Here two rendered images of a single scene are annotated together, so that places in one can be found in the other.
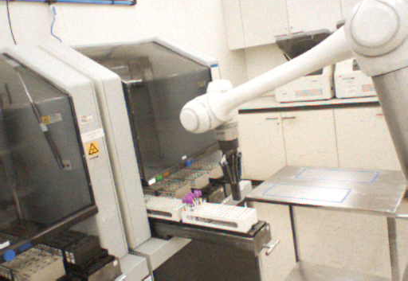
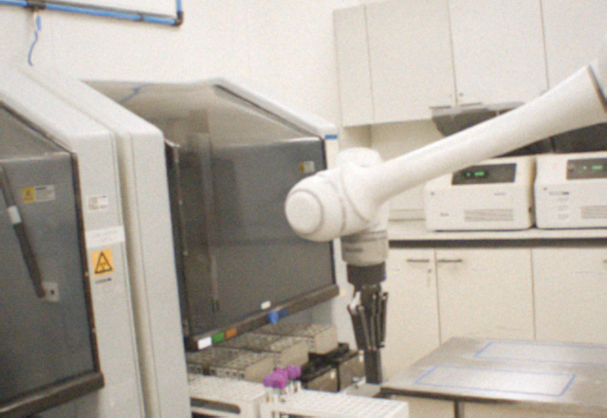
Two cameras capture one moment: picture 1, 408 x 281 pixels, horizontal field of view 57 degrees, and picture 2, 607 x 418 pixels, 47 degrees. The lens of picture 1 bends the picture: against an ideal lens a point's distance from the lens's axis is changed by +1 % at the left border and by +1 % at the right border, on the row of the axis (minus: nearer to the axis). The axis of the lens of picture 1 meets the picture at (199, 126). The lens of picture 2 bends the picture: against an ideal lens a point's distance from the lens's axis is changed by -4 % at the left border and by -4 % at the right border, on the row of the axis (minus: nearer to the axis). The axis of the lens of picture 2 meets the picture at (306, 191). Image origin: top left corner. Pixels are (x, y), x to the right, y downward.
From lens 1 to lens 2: 0.14 m
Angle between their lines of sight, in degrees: 8
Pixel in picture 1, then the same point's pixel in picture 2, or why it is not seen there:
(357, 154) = (568, 333)
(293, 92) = (461, 213)
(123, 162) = (155, 299)
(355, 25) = not seen: outside the picture
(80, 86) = (92, 140)
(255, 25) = (395, 85)
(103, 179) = (118, 325)
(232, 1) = (354, 38)
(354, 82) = (568, 200)
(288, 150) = (444, 324)
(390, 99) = not seen: outside the picture
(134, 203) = (168, 381)
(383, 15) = not seen: outside the picture
